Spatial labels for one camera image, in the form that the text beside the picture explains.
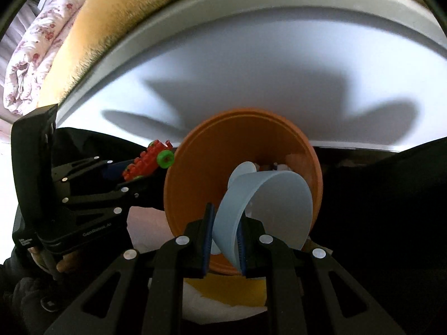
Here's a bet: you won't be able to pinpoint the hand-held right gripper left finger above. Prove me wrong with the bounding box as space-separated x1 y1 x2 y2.
44 202 215 335

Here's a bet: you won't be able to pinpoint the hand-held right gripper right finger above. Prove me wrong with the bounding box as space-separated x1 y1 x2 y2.
236 216 407 335

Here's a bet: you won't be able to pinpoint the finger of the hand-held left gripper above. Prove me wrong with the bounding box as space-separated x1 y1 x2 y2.
52 155 140 186
52 177 155 224

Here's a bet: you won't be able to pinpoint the red toy car green wheels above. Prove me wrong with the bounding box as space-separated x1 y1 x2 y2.
122 140 175 182

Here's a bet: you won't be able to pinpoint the light blue plastic cup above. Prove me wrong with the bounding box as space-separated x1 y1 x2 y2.
213 161 313 270

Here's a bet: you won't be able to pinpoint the orange plastic bucket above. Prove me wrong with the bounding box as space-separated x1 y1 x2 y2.
163 109 324 277

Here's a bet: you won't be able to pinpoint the person's left hand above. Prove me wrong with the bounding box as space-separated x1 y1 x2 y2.
28 246 85 275

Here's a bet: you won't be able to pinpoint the yellow and white object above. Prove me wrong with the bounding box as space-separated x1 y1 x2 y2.
148 272 268 326

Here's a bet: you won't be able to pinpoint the crumpled paper scraps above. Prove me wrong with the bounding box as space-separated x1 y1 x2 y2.
256 161 290 172

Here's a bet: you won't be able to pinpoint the floral quilt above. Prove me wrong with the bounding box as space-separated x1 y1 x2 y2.
3 0 100 114

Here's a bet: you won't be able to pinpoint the white curtain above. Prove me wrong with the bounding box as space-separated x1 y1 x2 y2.
7 2 44 63

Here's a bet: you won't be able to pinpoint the tan bed mat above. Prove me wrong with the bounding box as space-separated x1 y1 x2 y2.
37 0 434 108

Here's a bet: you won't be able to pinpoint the black clothing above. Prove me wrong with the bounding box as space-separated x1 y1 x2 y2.
52 127 447 335

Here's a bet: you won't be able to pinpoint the white bed frame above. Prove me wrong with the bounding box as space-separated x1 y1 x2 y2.
56 0 447 154

